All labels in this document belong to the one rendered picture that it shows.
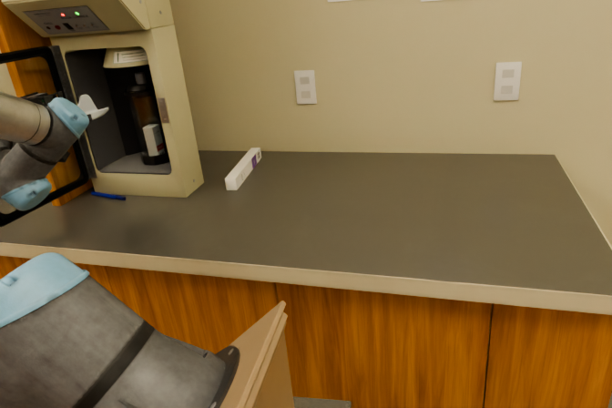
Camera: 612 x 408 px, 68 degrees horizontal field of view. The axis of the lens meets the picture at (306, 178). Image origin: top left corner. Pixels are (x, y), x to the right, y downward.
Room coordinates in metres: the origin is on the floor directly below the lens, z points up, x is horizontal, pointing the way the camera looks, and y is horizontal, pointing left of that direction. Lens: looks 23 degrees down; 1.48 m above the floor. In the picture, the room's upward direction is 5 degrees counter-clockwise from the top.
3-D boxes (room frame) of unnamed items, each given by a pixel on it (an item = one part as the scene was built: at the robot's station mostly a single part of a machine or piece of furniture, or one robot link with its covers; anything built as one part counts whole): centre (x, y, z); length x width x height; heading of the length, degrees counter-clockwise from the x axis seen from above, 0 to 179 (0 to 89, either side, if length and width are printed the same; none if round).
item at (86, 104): (1.06, 0.49, 1.26); 0.09 x 0.03 x 0.06; 126
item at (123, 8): (1.21, 0.52, 1.46); 0.32 x 0.11 x 0.10; 72
